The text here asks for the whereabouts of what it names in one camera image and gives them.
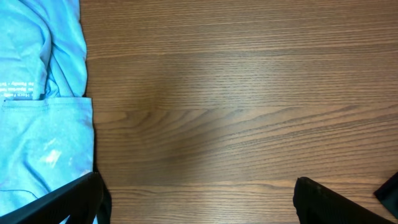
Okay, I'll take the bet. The black garment under blue shirt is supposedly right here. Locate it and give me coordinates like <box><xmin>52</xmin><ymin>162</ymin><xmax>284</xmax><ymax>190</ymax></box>
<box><xmin>91</xmin><ymin>163</ymin><xmax>113</xmax><ymax>224</ymax></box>

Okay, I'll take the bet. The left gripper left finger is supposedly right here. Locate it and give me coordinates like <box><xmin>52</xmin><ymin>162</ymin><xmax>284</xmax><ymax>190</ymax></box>
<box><xmin>1</xmin><ymin>172</ymin><xmax>103</xmax><ymax>224</ymax></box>

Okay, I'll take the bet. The black t-shirt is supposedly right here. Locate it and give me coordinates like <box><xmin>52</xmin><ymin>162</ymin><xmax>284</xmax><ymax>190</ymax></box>
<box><xmin>374</xmin><ymin>172</ymin><xmax>398</xmax><ymax>219</ymax></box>

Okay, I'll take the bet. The light blue t-shirt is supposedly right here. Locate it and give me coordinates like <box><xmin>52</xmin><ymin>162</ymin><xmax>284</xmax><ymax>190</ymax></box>
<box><xmin>1</xmin><ymin>0</ymin><xmax>94</xmax><ymax>215</ymax></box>

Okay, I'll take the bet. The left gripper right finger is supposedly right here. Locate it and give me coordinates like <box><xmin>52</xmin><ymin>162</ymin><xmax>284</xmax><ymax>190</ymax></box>
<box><xmin>293</xmin><ymin>177</ymin><xmax>394</xmax><ymax>224</ymax></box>

